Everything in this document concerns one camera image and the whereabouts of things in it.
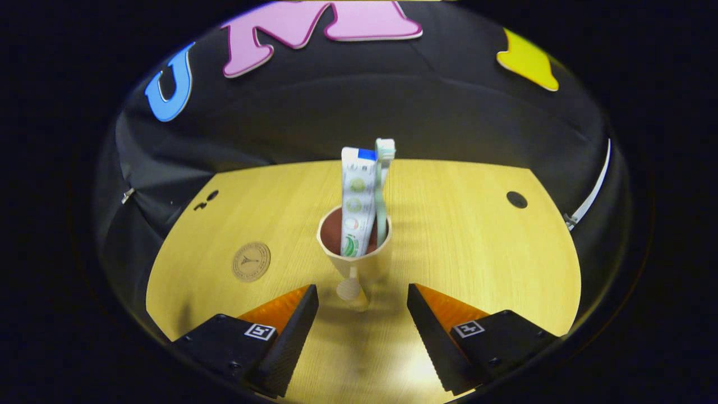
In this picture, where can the round brown coaster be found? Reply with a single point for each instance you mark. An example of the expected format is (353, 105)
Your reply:
(251, 261)

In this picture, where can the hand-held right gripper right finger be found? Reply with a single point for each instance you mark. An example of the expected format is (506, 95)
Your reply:
(429, 336)

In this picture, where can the white toothpaste tube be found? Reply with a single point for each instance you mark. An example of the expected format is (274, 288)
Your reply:
(357, 196)

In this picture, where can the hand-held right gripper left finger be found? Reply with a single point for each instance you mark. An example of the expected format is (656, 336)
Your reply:
(289, 339)

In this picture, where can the black backdrop cloth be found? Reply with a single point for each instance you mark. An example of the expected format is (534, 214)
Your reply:
(336, 101)

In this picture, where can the small metal clip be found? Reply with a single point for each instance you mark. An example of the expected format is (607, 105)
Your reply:
(128, 195)

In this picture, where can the pale green toothbrush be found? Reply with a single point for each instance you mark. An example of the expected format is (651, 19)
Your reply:
(382, 191)

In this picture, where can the wooden desktop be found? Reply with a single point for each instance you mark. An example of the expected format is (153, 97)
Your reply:
(477, 252)

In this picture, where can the beige cup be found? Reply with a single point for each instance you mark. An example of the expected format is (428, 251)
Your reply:
(359, 269)

